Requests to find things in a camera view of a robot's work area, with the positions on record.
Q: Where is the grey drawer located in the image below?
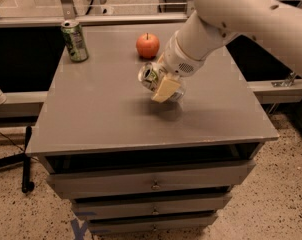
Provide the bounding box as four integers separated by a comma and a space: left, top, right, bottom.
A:
88, 212, 217, 235
72, 193, 231, 220
47, 160, 255, 199

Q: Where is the metal bracket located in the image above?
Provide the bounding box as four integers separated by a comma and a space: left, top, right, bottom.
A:
272, 72, 297, 87

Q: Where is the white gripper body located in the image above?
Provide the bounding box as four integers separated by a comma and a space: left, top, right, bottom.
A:
158, 30, 206, 77

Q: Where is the grey metal rail frame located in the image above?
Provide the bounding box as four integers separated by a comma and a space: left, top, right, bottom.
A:
0, 0, 195, 27

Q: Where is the grey drawer cabinet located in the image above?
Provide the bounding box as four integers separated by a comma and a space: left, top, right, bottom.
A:
25, 21, 280, 236

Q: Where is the white 7up can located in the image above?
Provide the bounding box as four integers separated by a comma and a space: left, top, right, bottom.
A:
138, 62, 186, 102

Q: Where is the green soda can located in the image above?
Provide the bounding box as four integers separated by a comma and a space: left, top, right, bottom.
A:
61, 20, 89, 62

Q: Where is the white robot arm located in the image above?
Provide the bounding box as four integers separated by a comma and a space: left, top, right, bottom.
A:
152, 0, 302, 103

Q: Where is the red apple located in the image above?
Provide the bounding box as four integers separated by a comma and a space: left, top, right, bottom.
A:
136, 33, 160, 59

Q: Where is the top grey drawer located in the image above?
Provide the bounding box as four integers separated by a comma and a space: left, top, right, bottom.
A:
47, 160, 255, 199

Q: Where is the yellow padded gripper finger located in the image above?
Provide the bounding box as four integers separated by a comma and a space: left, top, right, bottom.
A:
152, 76, 181, 103

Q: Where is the bottom grey drawer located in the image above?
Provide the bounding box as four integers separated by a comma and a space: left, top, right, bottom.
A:
88, 212, 217, 235

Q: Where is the black tripod leg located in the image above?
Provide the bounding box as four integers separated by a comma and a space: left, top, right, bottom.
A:
0, 126, 35, 194

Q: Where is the middle grey drawer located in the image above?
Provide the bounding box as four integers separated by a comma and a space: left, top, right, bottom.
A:
72, 193, 231, 220

